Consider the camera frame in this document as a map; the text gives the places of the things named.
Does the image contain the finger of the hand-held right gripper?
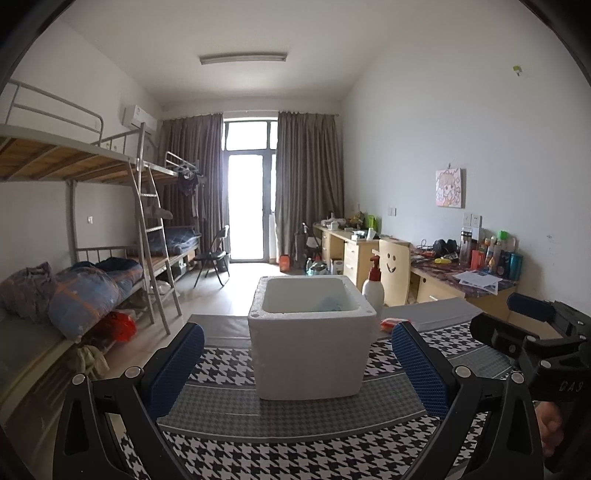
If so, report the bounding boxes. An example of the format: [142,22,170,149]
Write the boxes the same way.
[506,292,559,324]
[469,314,539,365]

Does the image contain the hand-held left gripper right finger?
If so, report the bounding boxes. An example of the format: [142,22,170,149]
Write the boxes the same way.
[390,320,546,480]

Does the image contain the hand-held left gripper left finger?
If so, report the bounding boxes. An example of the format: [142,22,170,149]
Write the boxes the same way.
[52,322,206,480]

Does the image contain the white foam box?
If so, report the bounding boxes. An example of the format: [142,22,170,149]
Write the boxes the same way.
[248,275,380,401]

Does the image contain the person's right hand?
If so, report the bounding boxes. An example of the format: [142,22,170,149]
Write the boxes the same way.
[538,401,567,457]

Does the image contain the printed papers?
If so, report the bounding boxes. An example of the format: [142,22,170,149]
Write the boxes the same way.
[455,270,504,294]

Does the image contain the row of toiletry bottles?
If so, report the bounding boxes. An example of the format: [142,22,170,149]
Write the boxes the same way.
[472,231,512,278]

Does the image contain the wooden desk patterned top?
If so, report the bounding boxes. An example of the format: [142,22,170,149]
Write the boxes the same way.
[409,247,518,324]

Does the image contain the red plastic bag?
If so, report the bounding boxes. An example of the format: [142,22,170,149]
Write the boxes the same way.
[104,311,138,344]

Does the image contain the clear tumbler black lid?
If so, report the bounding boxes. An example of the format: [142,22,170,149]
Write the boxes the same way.
[459,229,474,267]

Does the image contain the pale yellow cloth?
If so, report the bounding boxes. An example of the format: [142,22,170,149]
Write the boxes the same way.
[76,344,109,377]

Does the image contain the white pump bottle red top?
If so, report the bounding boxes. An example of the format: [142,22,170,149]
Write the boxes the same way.
[361,255,385,319]

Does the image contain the wooden smiley face chair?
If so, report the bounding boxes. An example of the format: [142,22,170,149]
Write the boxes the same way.
[379,239,411,308]

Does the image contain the blue orange plaid quilt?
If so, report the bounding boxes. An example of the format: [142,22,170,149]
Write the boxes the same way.
[48,265,134,341]

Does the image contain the black folding chair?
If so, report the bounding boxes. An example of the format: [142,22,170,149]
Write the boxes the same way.
[193,225,230,288]

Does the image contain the dark blue cloth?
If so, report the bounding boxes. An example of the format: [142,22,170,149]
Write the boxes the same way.
[97,257,141,278]

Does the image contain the dark blue bedding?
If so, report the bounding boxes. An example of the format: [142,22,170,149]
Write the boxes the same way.
[164,225,201,254]

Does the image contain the wooden desk with drawers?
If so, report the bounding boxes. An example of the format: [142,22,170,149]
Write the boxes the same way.
[314,224,411,287]

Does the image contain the purple plaid cloth bundle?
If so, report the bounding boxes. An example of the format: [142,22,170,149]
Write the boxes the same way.
[0,262,57,324]

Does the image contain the black folding cart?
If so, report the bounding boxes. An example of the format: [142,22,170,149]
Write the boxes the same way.
[294,223,324,264]

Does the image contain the glass balcony door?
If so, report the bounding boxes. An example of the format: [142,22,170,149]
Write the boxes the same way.
[223,119,279,265]

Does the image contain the dark hanging clothes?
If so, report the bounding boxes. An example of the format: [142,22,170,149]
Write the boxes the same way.
[178,168,204,217]

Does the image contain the small metal bunk bed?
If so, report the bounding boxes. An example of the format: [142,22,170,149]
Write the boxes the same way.
[139,150,204,278]

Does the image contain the brown curtain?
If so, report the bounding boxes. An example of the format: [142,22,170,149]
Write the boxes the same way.
[276,111,345,259]
[159,113,225,259]

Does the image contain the large metal bunk bed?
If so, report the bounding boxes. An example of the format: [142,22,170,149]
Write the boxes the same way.
[0,78,183,384]

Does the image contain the white air conditioner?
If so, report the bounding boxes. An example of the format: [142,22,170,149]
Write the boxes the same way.
[121,104,158,134]

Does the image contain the ceiling tube light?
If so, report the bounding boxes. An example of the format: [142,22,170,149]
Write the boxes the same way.
[199,52,288,65]

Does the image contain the cartoon wall picture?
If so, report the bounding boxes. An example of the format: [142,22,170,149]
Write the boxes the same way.
[435,168,464,208]

